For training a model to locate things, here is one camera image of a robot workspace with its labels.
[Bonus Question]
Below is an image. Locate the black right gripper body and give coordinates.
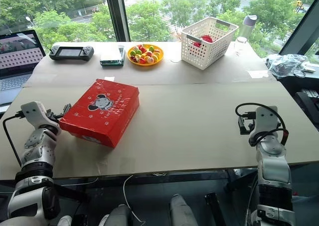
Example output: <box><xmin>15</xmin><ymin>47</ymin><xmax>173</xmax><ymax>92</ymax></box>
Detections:
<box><xmin>242</xmin><ymin>111</ymin><xmax>257</xmax><ymax>135</ymax></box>

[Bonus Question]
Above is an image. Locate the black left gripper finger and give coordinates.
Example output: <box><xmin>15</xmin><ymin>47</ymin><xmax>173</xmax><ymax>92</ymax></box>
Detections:
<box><xmin>60</xmin><ymin>104</ymin><xmax>73</xmax><ymax>118</ymax></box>

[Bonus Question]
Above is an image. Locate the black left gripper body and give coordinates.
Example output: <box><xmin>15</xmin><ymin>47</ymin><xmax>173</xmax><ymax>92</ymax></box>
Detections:
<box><xmin>45</xmin><ymin>108</ymin><xmax>63</xmax><ymax>123</ymax></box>

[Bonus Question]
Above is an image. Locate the red cartoon gift box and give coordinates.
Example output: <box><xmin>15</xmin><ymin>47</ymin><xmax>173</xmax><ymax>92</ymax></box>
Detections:
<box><xmin>59</xmin><ymin>78</ymin><xmax>140</xmax><ymax>149</ymax></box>

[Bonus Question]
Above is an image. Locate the black handheld game console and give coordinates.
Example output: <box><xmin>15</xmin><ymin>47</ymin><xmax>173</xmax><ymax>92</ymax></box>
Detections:
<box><xmin>48</xmin><ymin>45</ymin><xmax>95</xmax><ymax>61</ymax></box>

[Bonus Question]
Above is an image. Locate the black side shelf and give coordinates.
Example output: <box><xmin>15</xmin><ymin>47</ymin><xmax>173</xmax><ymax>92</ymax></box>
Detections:
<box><xmin>295</xmin><ymin>87</ymin><xmax>319</xmax><ymax>113</ymax></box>

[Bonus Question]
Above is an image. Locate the grey open laptop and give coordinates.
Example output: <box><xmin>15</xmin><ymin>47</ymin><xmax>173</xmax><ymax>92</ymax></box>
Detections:
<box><xmin>0</xmin><ymin>29</ymin><xmax>47</xmax><ymax>106</ymax></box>

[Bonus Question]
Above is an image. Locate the crumpled clear plastic bag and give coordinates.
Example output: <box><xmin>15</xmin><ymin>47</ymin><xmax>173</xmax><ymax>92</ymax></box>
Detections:
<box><xmin>265</xmin><ymin>53</ymin><xmax>311</xmax><ymax>78</ymax></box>

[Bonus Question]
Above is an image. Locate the white and green small box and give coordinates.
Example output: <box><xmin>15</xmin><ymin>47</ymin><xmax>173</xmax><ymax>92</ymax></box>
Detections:
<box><xmin>100</xmin><ymin>45</ymin><xmax>126</xmax><ymax>67</ymax></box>

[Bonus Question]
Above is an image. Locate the clear glass jar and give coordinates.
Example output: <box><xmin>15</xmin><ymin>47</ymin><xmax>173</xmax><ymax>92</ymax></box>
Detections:
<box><xmin>234</xmin><ymin>36</ymin><xmax>248</xmax><ymax>53</ymax></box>

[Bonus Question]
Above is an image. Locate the white perforated plastic basket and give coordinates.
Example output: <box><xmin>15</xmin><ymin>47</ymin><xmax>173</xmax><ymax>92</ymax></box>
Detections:
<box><xmin>180</xmin><ymin>16</ymin><xmax>239</xmax><ymax>71</ymax></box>

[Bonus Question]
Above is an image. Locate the red item in basket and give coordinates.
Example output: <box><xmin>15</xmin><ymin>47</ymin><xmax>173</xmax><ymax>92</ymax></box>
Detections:
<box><xmin>192</xmin><ymin>35</ymin><xmax>216</xmax><ymax>48</ymax></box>

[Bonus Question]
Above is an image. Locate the orange plate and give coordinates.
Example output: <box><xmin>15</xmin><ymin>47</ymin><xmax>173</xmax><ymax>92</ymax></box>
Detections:
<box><xmin>127</xmin><ymin>44</ymin><xmax>164</xmax><ymax>67</ymax></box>

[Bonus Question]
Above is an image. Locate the purple lidded water bottle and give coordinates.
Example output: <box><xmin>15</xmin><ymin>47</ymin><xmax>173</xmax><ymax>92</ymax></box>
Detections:
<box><xmin>238</xmin><ymin>15</ymin><xmax>257</xmax><ymax>38</ymax></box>

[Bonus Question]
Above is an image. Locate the colourful toy fruit pile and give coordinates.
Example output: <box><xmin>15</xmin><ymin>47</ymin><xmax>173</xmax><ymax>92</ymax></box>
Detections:
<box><xmin>129</xmin><ymin>44</ymin><xmax>161</xmax><ymax>64</ymax></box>

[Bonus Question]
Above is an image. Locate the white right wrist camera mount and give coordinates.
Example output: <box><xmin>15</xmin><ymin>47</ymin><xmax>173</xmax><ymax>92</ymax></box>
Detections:
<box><xmin>248</xmin><ymin>106</ymin><xmax>279</xmax><ymax>140</ymax></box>

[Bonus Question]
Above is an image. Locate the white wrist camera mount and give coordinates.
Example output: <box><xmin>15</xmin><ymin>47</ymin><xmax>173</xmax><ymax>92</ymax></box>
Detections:
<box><xmin>20</xmin><ymin>101</ymin><xmax>49</xmax><ymax>127</ymax></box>
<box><xmin>248</xmin><ymin>106</ymin><xmax>279</xmax><ymax>140</ymax></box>

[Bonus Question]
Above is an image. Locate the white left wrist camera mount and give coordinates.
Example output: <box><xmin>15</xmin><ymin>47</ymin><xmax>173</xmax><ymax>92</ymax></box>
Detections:
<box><xmin>20</xmin><ymin>101</ymin><xmax>49</xmax><ymax>127</ymax></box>

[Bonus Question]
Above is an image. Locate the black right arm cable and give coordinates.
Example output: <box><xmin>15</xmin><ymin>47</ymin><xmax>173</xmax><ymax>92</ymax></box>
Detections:
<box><xmin>235</xmin><ymin>103</ymin><xmax>289</xmax><ymax>145</ymax></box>

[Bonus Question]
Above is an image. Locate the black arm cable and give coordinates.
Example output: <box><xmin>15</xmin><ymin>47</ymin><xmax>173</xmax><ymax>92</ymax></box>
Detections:
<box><xmin>2</xmin><ymin>113</ymin><xmax>25</xmax><ymax>167</ymax></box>
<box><xmin>235</xmin><ymin>103</ymin><xmax>289</xmax><ymax>145</ymax></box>

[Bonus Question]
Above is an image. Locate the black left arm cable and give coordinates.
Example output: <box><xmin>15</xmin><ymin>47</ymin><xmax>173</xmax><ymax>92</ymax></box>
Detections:
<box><xmin>2</xmin><ymin>113</ymin><xmax>25</xmax><ymax>167</ymax></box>

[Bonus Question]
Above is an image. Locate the black metal bracket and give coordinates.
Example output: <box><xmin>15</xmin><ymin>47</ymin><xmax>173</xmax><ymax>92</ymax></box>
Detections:
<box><xmin>204</xmin><ymin>192</ymin><xmax>226</xmax><ymax>226</ymax></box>

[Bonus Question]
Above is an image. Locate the dark slanted window frame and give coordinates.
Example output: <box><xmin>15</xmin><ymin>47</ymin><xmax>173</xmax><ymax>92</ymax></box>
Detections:
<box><xmin>278</xmin><ymin>0</ymin><xmax>319</xmax><ymax>55</ymax></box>

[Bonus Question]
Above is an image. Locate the dark window frame post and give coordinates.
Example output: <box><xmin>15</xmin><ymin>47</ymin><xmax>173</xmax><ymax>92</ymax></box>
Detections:
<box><xmin>104</xmin><ymin>0</ymin><xmax>132</xmax><ymax>42</ymax></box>

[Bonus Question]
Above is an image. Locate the thin white cable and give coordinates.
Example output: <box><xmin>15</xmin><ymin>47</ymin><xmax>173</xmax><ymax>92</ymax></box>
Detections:
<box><xmin>122</xmin><ymin>174</ymin><xmax>147</xmax><ymax>225</ymax></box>

